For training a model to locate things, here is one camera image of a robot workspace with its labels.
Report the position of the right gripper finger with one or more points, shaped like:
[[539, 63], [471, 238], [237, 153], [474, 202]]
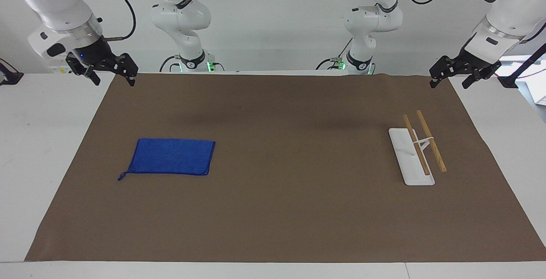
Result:
[[128, 65], [79, 65]]

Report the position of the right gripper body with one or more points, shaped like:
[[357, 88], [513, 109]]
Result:
[[96, 53]]

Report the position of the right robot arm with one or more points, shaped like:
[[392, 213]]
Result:
[[64, 1]]

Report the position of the black stand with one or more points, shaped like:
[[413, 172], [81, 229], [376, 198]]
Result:
[[9, 76], [524, 68]]

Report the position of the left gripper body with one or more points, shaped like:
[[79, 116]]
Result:
[[474, 63]]

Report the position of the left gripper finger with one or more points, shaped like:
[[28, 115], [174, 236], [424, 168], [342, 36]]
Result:
[[443, 66], [482, 73]]

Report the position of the blue towel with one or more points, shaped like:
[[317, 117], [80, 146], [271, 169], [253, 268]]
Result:
[[172, 156]]

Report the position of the white rack with wooden rods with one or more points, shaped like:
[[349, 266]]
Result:
[[411, 155]]

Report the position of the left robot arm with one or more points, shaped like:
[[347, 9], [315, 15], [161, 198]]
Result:
[[512, 10]]

